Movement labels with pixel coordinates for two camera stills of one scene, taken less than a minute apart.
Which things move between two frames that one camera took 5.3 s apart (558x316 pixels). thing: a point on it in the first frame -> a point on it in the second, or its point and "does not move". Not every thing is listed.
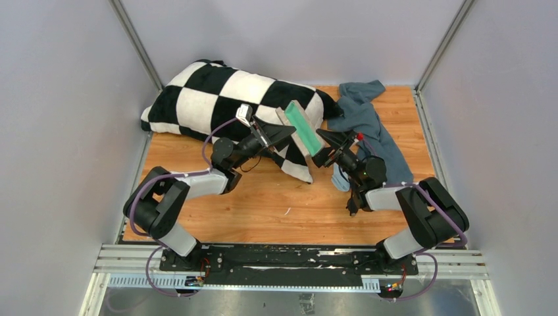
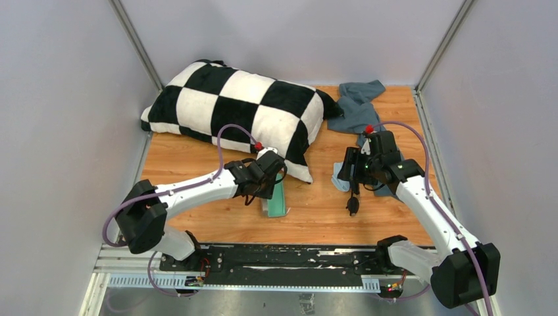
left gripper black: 266,135 -> 268,191
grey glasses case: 306,134 -> 276,206
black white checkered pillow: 205,98 does not move
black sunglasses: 353,203 does not move
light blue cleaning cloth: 339,178 does not move
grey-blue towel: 360,116 does not move
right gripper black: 335,139 -> 353,157
